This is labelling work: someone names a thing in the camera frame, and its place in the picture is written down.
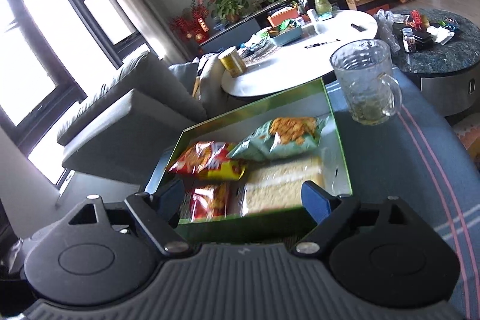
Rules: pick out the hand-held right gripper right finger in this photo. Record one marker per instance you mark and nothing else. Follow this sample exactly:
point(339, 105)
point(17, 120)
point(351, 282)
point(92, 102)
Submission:
point(317, 202)

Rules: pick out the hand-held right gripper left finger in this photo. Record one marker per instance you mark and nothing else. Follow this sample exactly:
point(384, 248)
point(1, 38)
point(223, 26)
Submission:
point(170, 198)

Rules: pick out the red white-lettered snack packet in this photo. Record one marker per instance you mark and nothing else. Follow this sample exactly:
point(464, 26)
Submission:
point(210, 200)

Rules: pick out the clear sandwich bread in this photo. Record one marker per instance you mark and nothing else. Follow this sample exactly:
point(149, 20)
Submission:
point(277, 185)

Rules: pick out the red and yellow snack packet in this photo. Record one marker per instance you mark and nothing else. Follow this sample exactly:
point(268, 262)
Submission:
point(202, 158)

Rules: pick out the green cardboard box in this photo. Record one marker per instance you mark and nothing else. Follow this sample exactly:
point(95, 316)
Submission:
point(232, 230)

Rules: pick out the pale green snack packet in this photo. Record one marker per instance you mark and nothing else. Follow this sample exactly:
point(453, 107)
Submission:
point(262, 147)

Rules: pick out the blue striped tablecloth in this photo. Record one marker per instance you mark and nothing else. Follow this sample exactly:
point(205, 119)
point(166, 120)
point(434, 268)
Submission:
point(393, 173)

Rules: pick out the grey armchair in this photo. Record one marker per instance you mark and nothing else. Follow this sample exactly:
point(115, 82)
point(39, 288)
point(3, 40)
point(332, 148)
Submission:
point(123, 125)

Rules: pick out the pale cloth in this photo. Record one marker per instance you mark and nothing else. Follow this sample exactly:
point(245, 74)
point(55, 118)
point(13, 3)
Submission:
point(210, 76)

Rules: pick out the glass mug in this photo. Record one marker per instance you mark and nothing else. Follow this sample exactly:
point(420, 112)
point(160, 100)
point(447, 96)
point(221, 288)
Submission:
point(360, 80)

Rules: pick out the white round table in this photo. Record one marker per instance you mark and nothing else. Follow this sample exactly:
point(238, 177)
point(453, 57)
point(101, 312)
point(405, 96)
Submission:
point(300, 61)

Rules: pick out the yellow can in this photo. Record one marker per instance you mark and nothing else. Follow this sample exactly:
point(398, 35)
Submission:
point(232, 63)

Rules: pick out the black pen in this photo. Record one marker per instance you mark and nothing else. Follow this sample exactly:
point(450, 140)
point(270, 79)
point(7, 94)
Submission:
point(322, 43)

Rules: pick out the light blue tray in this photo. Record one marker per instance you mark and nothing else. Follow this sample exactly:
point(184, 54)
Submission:
point(287, 37)

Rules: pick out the red festive decoration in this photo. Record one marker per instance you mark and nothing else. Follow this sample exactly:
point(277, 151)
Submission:
point(195, 24)

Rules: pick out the black remote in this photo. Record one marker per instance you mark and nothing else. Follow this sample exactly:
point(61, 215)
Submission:
point(358, 27)

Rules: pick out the small spice jar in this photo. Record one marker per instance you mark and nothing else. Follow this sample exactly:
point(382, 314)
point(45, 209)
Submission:
point(409, 42)

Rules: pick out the orange box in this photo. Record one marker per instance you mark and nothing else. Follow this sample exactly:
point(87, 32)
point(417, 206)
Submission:
point(281, 17)

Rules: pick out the crumpled plastic bag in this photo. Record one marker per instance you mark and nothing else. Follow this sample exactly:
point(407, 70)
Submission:
point(384, 24)

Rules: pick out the dark marble round table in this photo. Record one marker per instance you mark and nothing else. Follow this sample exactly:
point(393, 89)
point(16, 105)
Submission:
point(450, 54)

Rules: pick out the black framed window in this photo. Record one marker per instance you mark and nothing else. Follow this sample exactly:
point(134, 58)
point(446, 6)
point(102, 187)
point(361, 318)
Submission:
point(26, 42)
point(101, 5)

